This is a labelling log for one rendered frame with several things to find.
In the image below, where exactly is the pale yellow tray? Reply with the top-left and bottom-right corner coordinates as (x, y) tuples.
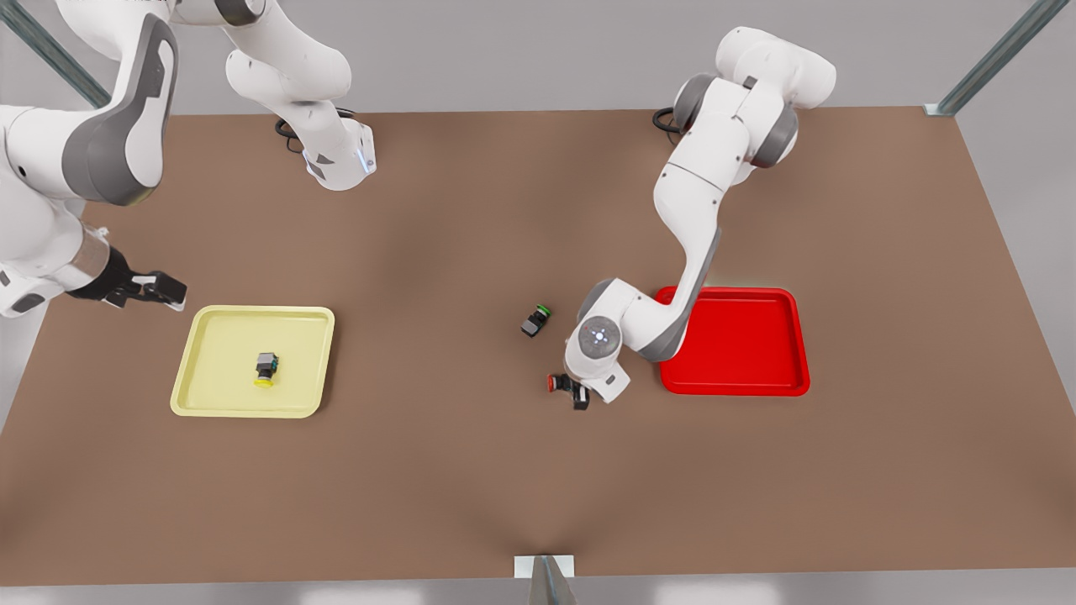
(170, 305), (336, 419)

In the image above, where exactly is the red tray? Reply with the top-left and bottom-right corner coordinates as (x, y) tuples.
(654, 286), (811, 397)

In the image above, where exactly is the silver frame post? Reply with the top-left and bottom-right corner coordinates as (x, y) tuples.
(922, 0), (1073, 118)
(0, 0), (112, 109)
(514, 555), (578, 605)

